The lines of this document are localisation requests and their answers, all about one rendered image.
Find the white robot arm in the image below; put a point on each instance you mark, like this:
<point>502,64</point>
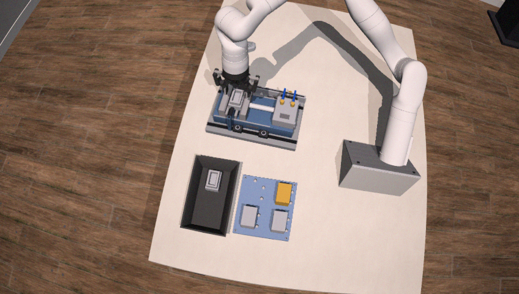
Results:
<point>234,28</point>

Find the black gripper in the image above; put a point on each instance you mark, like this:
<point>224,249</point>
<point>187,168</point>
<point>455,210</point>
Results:
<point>241,79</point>

